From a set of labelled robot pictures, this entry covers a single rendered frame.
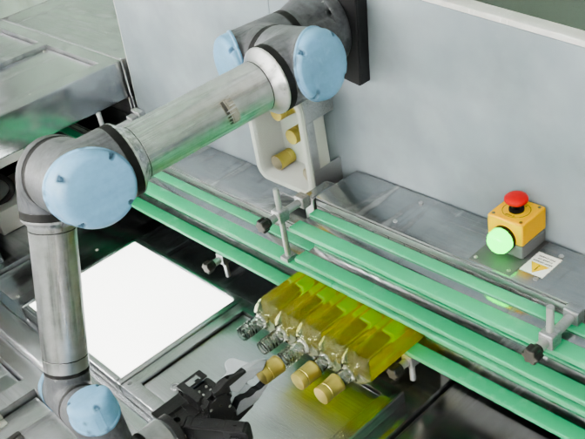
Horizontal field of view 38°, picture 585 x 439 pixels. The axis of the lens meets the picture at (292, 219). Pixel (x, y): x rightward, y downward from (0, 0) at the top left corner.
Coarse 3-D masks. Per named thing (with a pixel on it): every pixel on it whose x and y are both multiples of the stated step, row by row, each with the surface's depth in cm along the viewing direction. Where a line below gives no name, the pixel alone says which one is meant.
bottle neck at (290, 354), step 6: (294, 342) 157; (300, 342) 157; (288, 348) 156; (294, 348) 156; (300, 348) 156; (306, 348) 157; (282, 354) 155; (288, 354) 155; (294, 354) 155; (300, 354) 156; (282, 360) 157; (288, 360) 154; (294, 360) 155; (288, 366) 155
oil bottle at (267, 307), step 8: (288, 280) 171; (296, 280) 170; (304, 280) 170; (312, 280) 169; (280, 288) 169; (288, 288) 168; (296, 288) 168; (304, 288) 168; (264, 296) 168; (272, 296) 167; (280, 296) 167; (288, 296) 166; (296, 296) 167; (256, 304) 167; (264, 304) 166; (272, 304) 165; (280, 304) 165; (288, 304) 166; (256, 312) 166; (264, 312) 164; (272, 312) 164; (264, 320) 165; (272, 320) 164; (272, 328) 165
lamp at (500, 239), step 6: (498, 228) 143; (504, 228) 143; (492, 234) 143; (498, 234) 142; (504, 234) 142; (510, 234) 142; (492, 240) 143; (498, 240) 142; (504, 240) 142; (510, 240) 142; (492, 246) 143; (498, 246) 142; (504, 246) 142; (510, 246) 142; (498, 252) 143; (504, 252) 143
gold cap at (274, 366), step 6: (270, 360) 154; (276, 360) 154; (270, 366) 153; (276, 366) 153; (282, 366) 153; (264, 372) 152; (270, 372) 152; (276, 372) 153; (282, 372) 154; (264, 378) 152; (270, 378) 152
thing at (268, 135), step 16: (256, 128) 183; (272, 128) 186; (288, 128) 185; (304, 128) 170; (256, 144) 185; (272, 144) 187; (288, 144) 188; (304, 144) 171; (256, 160) 188; (304, 160) 187; (272, 176) 186; (288, 176) 185; (304, 192) 180
